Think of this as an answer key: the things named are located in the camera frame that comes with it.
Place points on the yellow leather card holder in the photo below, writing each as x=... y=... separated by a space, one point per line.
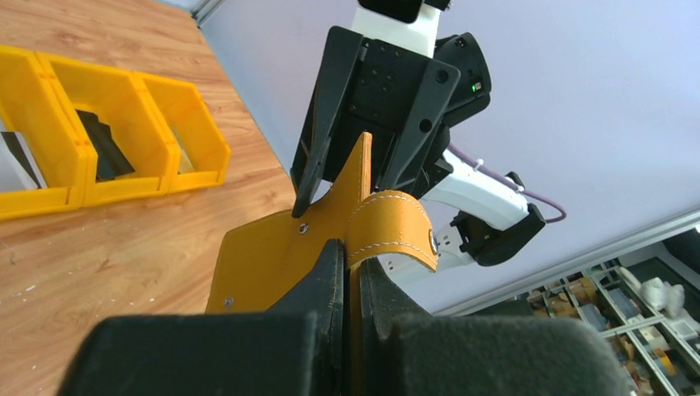
x=261 y=261

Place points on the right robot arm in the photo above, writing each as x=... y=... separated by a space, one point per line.
x=494 y=219

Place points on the white cards in bin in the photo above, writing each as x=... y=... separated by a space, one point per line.
x=19 y=169

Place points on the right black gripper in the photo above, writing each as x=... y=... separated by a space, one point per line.
x=398 y=96

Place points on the gold cards in bin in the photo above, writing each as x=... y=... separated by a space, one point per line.
x=185 y=163

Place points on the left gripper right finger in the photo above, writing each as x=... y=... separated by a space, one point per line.
x=404 y=350

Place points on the yellow three-compartment bin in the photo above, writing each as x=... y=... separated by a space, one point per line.
x=40 y=94

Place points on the black card holder in bin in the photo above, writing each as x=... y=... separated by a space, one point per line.
x=111 y=162

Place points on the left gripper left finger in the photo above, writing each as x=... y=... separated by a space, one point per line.
x=294 y=348

